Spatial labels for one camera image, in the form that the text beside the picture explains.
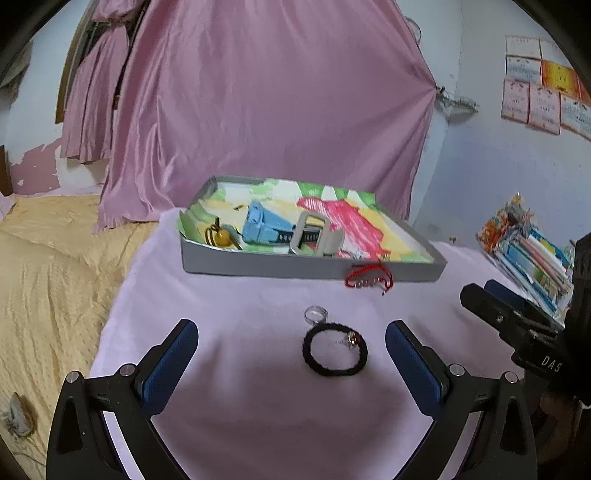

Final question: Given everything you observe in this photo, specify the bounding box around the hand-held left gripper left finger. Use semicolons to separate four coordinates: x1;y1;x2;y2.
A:
46;318;200;480

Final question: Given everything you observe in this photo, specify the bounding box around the yellow bed blanket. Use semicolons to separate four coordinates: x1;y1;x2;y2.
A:
0;191;160;462

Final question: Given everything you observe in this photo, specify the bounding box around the grey tray box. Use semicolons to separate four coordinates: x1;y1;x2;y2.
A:
181;175;448;283

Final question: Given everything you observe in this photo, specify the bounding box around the brown hair tie yellow bead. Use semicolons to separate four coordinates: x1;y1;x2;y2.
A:
204;220;243;250

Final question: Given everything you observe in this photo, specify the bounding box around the pink tablecloth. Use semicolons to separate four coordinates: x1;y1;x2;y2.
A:
88;208;555;480

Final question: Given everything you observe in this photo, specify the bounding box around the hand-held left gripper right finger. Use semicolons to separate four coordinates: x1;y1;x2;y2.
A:
385;319;539;480

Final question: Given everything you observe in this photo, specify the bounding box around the group of wall certificates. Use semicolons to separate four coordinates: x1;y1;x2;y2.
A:
500;36;591;141

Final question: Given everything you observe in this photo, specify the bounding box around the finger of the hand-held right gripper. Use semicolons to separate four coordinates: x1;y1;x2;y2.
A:
460;283;566;344
484;279;564;325

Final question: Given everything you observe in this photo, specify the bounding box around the large pink curtain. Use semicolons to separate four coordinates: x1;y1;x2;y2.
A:
95;0;437;234

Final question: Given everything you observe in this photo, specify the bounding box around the beige hair claw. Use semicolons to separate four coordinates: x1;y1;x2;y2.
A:
287;212;345;258

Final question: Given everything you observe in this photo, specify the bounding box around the pink tied window curtain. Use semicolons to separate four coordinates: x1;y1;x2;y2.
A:
60;0;148;164

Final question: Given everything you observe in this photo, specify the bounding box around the brown window frame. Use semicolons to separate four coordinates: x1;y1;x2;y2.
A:
55;4;100;124

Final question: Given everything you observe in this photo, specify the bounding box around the wire wall rack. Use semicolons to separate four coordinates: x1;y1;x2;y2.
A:
436;85;478;114

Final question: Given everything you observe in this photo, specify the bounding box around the stack of books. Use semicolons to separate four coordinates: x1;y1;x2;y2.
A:
476;194;575;319

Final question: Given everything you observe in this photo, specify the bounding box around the grey crumpled cloth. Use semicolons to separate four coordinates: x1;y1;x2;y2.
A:
2;392;35;437

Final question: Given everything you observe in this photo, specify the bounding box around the person's right hand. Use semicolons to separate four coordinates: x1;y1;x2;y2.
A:
538;392;580;462

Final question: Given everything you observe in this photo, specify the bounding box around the red bead bracelet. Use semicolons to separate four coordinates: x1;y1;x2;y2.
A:
344;261;395;296

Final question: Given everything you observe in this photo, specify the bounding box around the black hair tie with charm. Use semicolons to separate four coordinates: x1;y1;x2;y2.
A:
302;323;365;376

